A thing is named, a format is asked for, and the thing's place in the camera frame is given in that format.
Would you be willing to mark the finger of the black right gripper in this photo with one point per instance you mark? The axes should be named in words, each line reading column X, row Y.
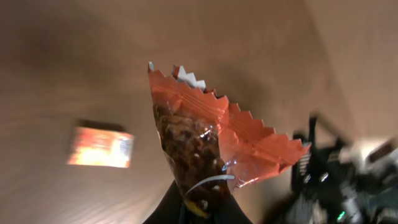
column 304, row 172

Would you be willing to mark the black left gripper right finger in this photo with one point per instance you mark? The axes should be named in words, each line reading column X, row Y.
column 230, row 213

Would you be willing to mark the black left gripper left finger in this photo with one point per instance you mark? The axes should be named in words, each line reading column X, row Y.
column 171, row 209

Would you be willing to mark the red chocolate bar wrapper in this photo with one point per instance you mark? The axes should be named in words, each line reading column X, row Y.
column 214, row 147

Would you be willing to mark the orange small carton box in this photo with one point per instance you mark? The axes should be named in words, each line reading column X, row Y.
column 95, row 143

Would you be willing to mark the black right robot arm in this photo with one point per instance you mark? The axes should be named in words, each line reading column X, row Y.
column 339, row 181

